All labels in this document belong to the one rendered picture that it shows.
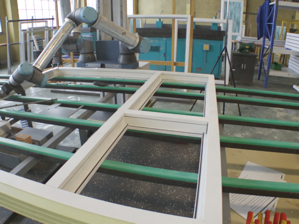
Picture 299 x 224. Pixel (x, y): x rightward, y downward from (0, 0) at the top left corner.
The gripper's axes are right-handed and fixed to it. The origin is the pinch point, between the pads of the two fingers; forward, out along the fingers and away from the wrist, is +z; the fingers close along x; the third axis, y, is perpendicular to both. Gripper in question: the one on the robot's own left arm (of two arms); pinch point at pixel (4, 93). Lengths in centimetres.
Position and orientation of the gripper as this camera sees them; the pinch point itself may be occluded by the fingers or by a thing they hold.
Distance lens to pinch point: 172.8
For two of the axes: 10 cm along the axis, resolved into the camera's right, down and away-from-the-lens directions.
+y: -5.6, -8.1, -1.9
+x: -2.5, 3.8, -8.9
